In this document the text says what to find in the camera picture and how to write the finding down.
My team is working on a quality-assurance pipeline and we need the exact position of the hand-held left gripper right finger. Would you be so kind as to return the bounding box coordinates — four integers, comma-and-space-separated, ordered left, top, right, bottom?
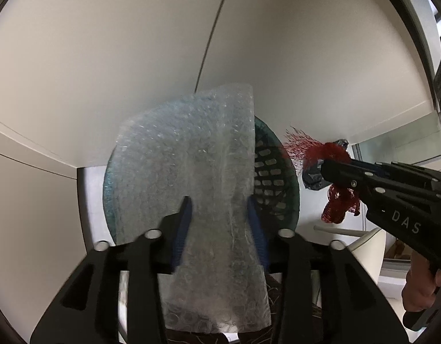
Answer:
246, 198, 409, 344

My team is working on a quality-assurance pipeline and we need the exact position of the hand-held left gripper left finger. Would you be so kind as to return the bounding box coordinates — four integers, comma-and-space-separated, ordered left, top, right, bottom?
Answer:
30, 196, 194, 344

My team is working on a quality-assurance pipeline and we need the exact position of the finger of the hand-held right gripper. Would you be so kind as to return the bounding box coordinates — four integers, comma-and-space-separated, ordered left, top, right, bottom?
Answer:
321, 161, 441, 209
349, 159, 441, 186

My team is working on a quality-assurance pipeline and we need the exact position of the red mesh net bag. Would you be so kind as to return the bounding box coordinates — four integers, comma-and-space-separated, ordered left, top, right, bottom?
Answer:
283, 127, 363, 225

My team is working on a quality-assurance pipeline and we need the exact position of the clear bubble wrap sheet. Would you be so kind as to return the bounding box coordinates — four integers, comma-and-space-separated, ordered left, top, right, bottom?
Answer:
114, 82, 272, 343

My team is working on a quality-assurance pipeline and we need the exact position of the green plastic waste basket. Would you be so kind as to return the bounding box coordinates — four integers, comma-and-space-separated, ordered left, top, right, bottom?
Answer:
102, 116, 301, 249

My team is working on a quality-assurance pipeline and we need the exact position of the person's right hand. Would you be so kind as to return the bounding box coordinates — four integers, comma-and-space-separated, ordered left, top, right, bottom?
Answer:
402, 251, 441, 311

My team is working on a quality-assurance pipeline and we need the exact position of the white chair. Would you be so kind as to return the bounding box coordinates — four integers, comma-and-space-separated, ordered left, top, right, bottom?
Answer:
313, 224, 386, 284

